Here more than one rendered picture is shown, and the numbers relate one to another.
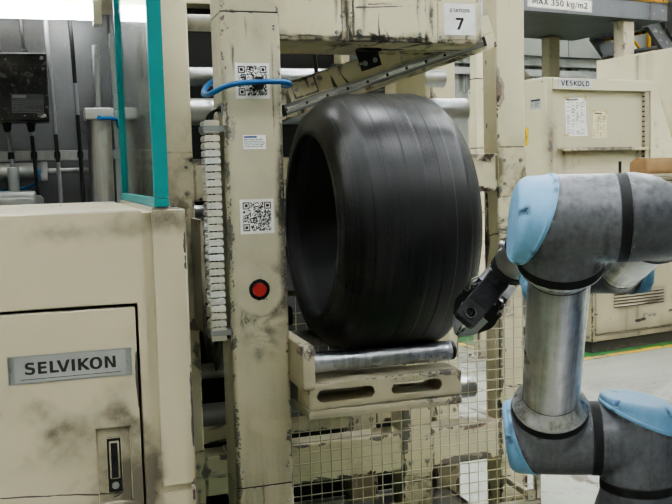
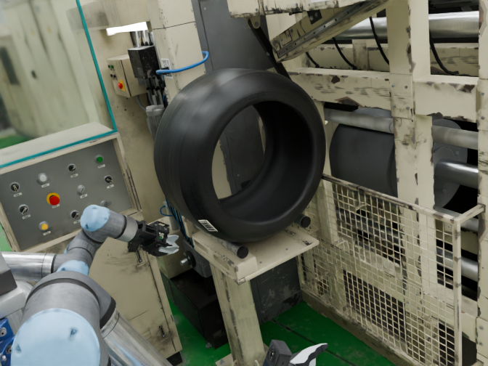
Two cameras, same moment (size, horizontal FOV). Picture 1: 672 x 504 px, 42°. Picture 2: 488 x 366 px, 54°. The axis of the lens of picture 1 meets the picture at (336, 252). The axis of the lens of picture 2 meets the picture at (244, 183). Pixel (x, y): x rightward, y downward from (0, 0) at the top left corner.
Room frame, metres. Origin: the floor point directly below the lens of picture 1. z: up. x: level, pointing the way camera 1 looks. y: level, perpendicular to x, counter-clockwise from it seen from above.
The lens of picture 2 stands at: (1.80, -1.69, 1.73)
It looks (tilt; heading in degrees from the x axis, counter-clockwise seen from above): 22 degrees down; 80
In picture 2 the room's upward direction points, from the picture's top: 11 degrees counter-clockwise
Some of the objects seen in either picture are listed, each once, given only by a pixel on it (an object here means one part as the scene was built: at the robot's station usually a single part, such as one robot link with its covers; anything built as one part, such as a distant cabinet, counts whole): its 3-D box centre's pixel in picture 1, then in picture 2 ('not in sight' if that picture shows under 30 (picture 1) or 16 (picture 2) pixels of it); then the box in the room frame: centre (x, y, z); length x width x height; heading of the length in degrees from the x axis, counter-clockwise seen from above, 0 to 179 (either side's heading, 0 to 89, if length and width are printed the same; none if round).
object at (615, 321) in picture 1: (612, 258); not in sight; (6.58, -2.06, 0.62); 0.91 x 0.58 x 1.25; 117
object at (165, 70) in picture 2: (246, 84); (182, 64); (1.98, 0.19, 1.51); 0.19 x 0.19 x 0.06; 18
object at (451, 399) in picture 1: (359, 387); (254, 245); (2.08, -0.05, 0.80); 0.37 x 0.36 x 0.02; 18
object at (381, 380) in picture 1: (380, 385); (222, 250); (1.95, -0.09, 0.83); 0.36 x 0.09 x 0.06; 108
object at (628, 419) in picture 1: (632, 435); not in sight; (1.36, -0.46, 0.88); 0.13 x 0.12 x 0.14; 82
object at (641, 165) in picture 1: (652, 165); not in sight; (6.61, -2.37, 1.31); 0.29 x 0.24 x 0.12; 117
